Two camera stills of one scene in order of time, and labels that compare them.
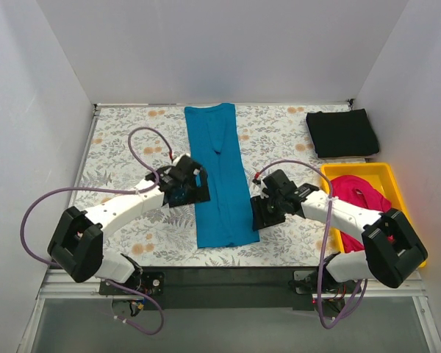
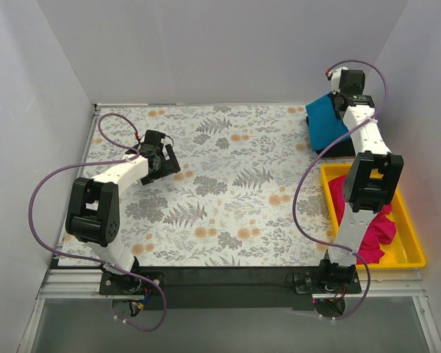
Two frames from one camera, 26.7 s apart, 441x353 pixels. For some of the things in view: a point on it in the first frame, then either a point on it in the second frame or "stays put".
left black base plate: (148, 282) stays put
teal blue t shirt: (226, 218) -> (325, 125)
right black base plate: (306, 282) stays put
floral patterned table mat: (130, 143) stays put
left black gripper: (190, 192) -> (167, 166)
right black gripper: (264, 212) -> (353, 82)
